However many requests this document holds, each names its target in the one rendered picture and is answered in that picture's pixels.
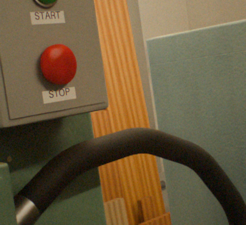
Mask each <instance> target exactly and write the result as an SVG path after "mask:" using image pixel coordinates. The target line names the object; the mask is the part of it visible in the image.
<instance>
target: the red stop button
mask: <svg viewBox="0 0 246 225"><path fill-rule="evenodd" d="M40 65H41V70H42V73H43V75H44V76H45V78H46V79H47V80H48V81H49V82H51V83H53V84H56V85H62V84H66V83H69V82H70V81H71V80H72V79H73V78H74V76H75V74H76V71H77V61H76V57H75V55H74V53H73V52H72V51H71V50H70V49H69V48H68V47H67V46H65V45H63V44H55V45H51V46H49V47H48V48H46V49H45V51H43V53H42V56H41V61H40Z"/></svg>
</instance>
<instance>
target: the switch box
mask: <svg viewBox="0 0 246 225"><path fill-rule="evenodd" d="M49 11H64V18H65V23H53V24H35V25H32V24H31V17H30V12H49ZM55 44H63V45H65V46H67V47H68V48H69V49H70V50H71V51H72V52H73V53H74V55H75V57H76V61H77V71H76V74H75V76H74V78H73V79H72V80H71V81H70V82H69V83H66V84H62V85H56V84H53V83H51V82H49V81H48V80H47V79H46V78H45V76H44V75H43V73H42V70H41V65H40V61H41V56H42V53H43V51H45V49H46V48H48V47H49V46H51V45H55ZM72 87H75V92H76V99H69V100H61V101H55V102H52V103H47V104H44V100H43V96H42V92H43V91H50V90H56V89H63V88H72ZM108 107H109V100H108V93H107V86H106V79H105V73H104V66H103V62H102V55H101V48H100V41H99V34H98V24H97V17H96V10H95V4H94V0H57V2H56V3H55V4H54V5H53V6H51V7H41V6H39V5H38V4H37V3H36V2H35V1H34V0H0V129H6V128H11V127H16V126H22V125H28V124H33V123H39V122H44V121H49V120H54V119H60V118H62V117H67V116H73V115H78V114H83V113H90V112H95V111H100V110H105V109H106V108H108Z"/></svg>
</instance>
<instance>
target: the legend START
mask: <svg viewBox="0 0 246 225"><path fill-rule="evenodd" d="M30 17H31V24H32V25H35V24H53V23H65V18H64V11H49V12H30Z"/></svg>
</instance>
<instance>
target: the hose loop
mask: <svg viewBox="0 0 246 225"><path fill-rule="evenodd" d="M136 154H151V155H154V156H157V157H161V158H164V159H167V160H170V161H173V162H176V163H180V164H182V165H184V166H187V167H189V168H190V169H192V170H193V171H195V172H196V173H197V175H198V176H199V177H200V179H201V180H202V181H203V183H204V184H205V185H206V186H207V187H208V188H209V190H210V191H211V193H212V194H213V195H214V197H215V198H216V199H217V201H218V202H219V203H220V205H221V206H222V208H223V210H224V212H225V214H226V217H227V220H228V223H229V225H246V205H245V202H244V200H243V198H242V196H241V194H240V193H239V191H238V190H237V188H236V186H235V185H234V184H233V183H232V181H231V180H230V179H229V177H228V175H227V174H226V173H225V172H224V170H223V169H222V168H221V167H220V166H219V164H218V163H217V161H216V160H215V159H214V158H213V157H212V156H211V155H210V154H209V153H208V152H207V151H205V150H204V149H203V148H202V147H200V146H199V145H197V144H195V143H193V142H190V141H187V140H185V139H182V138H179V137H176V136H173V135H170V134H169V133H166V132H163V131H160V130H157V129H152V128H146V127H134V128H128V129H124V130H121V131H117V132H113V133H110V134H108V135H105V136H101V137H97V138H94V139H90V140H86V141H83V142H81V143H78V144H75V145H73V146H71V147H69V148H67V149H66V150H64V151H62V152H61V153H59V154H58V155H56V156H55V157H53V158H52V159H51V160H50V161H49V162H48V163H47V164H46V165H44V166H43V167H42V168H41V169H40V171H39V172H38V173H37V174H36V175H35V176H34V177H33V178H32V179H31V180H30V181H29V182H28V183H27V184H26V185H25V186H24V187H23V188H22V190H21V191H20V192H19V193H18V194H17V195H15V196H14V197H13V199H14V205H15V212H16V219H17V225H34V223H36V222H37V221H38V219H39V218H40V216H41V214H42V213H43V212H44V211H45V210H46V209H47V208H48V207H49V206H50V205H51V203H52V202H53V201H54V200H55V199H56V198H57V197H58V196H59V194H60V193H62V191H63V190H64V189H65V188H66V187H67V186H68V185H69V184H70V183H71V182H72V181H73V180H74V179H75V178H77V177H78V176H79V175H80V174H82V173H84V172H86V171H88V170H91V169H93V168H96V167H99V166H102V165H104V164H107V163H110V162H113V161H116V160H119V159H122V158H125V157H128V156H131V155H136Z"/></svg>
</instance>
